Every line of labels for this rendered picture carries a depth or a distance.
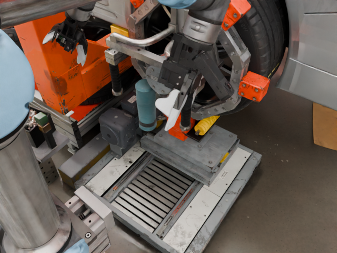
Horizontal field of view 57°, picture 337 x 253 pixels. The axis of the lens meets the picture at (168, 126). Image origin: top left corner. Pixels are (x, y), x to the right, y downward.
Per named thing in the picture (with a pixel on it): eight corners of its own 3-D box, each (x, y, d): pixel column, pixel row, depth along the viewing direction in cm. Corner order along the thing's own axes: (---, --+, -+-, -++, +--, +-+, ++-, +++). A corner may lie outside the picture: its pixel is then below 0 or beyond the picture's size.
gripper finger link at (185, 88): (173, 111, 71) (189, 78, 72) (180, 114, 70) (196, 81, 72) (170, 105, 66) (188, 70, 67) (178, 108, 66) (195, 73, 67)
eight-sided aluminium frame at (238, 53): (235, 127, 140) (261, 11, 101) (228, 136, 136) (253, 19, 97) (141, 83, 162) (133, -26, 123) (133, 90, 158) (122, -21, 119)
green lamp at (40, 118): (49, 121, 137) (46, 114, 134) (41, 126, 135) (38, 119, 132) (43, 117, 139) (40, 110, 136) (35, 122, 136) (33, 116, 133)
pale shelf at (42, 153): (70, 141, 155) (68, 137, 153) (42, 163, 146) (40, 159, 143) (17, 107, 173) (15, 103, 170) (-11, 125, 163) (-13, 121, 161)
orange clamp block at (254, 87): (245, 84, 124) (267, 93, 120) (236, 95, 119) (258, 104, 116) (248, 70, 119) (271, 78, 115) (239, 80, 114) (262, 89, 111)
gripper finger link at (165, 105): (147, 122, 71) (165, 87, 72) (170, 133, 70) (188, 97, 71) (144, 119, 68) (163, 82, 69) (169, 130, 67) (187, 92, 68)
